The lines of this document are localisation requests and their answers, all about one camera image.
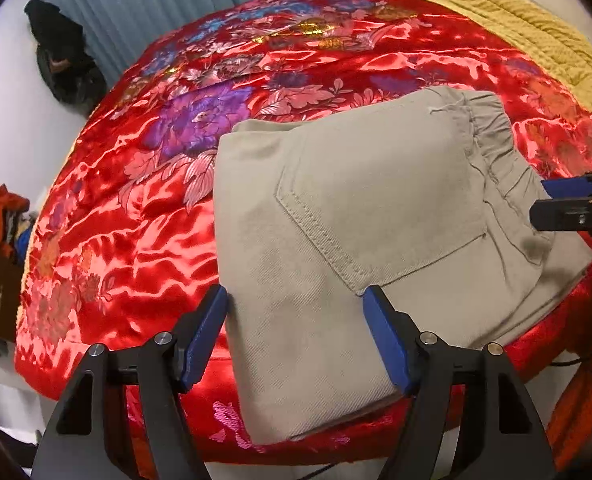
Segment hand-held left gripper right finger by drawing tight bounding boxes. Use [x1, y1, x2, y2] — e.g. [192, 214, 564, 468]
[362, 285, 556, 480]

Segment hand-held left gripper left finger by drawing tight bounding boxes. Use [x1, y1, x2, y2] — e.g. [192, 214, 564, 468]
[30, 285, 229, 480]

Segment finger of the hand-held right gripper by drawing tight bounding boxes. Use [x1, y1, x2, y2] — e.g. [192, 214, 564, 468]
[542, 171, 592, 200]
[529, 197, 592, 241]

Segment beige pants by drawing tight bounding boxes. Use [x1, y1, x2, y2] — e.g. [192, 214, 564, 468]
[215, 85, 592, 446]

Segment red floral satin blanket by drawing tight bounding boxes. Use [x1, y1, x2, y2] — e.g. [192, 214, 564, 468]
[13, 0, 592, 466]

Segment yellow knit blanket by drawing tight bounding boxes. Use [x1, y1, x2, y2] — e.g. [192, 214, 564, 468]
[346, 0, 592, 128]

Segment orange bed sheet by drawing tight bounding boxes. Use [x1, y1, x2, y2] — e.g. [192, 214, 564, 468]
[546, 340, 592, 468]

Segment black hanging bag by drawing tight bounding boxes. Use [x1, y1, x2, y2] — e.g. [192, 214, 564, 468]
[23, 0, 108, 111]

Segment grey-blue vertical blinds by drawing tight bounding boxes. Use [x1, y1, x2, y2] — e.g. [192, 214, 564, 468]
[26, 0, 327, 91]

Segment black cable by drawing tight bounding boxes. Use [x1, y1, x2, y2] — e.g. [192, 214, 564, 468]
[546, 352, 592, 368]

